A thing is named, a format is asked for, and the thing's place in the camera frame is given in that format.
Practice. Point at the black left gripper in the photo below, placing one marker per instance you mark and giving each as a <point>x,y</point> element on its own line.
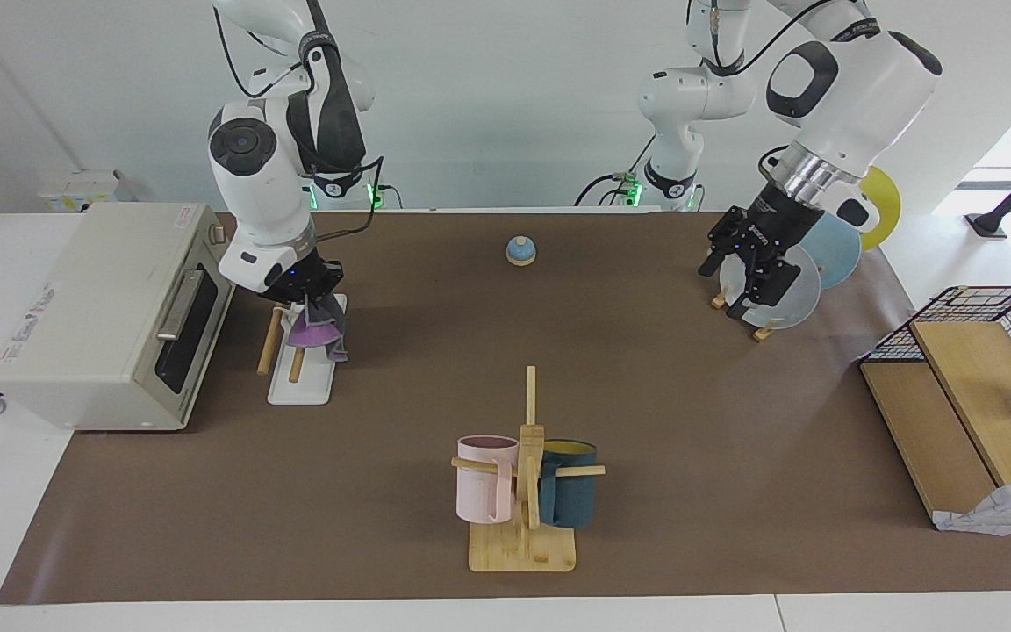
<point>773,224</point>

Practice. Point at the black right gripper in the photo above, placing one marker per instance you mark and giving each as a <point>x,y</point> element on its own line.
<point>308,279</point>

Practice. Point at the purple and grey towel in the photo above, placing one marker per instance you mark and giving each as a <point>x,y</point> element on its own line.
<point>312,335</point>

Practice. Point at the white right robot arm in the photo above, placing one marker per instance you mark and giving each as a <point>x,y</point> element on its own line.
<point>260,202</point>

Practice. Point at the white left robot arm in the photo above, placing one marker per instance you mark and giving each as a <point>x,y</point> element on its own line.
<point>856,96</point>

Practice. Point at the wooden plate rack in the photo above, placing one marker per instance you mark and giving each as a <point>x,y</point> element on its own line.
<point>764,333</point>

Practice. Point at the white towel rack wooden bars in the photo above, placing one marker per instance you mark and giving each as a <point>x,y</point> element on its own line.
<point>299,386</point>

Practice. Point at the grey plate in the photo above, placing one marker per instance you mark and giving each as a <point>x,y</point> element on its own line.
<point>799,303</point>

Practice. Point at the light blue plate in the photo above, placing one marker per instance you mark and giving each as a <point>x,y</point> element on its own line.
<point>835,250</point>

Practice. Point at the yellow plate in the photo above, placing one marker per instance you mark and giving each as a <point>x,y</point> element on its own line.
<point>885,197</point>

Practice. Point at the brown table mat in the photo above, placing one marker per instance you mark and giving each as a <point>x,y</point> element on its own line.
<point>690,439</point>

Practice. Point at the beige toaster oven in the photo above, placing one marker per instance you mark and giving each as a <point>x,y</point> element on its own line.
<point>93,307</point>

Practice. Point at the pink mug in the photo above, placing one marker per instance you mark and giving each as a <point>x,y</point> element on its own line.
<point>475,491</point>

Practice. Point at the dark teal mug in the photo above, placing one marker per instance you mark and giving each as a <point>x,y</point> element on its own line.
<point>571,496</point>

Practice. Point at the wooden mug tree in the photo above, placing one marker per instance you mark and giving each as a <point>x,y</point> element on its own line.
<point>523,549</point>

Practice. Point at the white patterned sheet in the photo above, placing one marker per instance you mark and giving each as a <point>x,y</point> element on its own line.
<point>1006,509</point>

